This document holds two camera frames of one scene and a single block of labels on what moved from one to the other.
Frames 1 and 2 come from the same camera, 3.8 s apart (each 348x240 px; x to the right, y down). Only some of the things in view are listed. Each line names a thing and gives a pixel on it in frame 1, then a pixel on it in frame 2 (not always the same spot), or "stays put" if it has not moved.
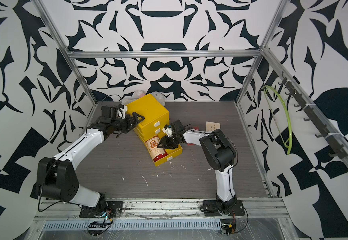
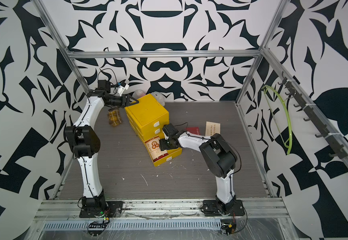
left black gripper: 132,125 → 128,104
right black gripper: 164,143 stays put
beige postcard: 212,126 stays put
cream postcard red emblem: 156,152 stays put
